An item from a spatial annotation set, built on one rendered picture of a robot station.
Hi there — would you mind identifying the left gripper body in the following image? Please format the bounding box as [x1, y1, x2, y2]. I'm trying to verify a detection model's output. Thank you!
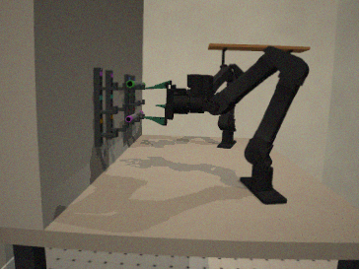
[164, 83, 189, 125]

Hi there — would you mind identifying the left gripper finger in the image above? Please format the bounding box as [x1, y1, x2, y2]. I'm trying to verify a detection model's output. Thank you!
[143, 116, 165, 125]
[144, 82, 166, 89]

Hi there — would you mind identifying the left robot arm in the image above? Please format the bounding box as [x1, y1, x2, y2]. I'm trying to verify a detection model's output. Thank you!
[186, 46, 309, 205]

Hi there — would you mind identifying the beige wall panel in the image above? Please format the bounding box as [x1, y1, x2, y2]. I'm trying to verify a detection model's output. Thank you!
[0, 0, 144, 231]

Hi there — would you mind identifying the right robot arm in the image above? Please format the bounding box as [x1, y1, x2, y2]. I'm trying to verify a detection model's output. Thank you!
[175, 64, 244, 149]

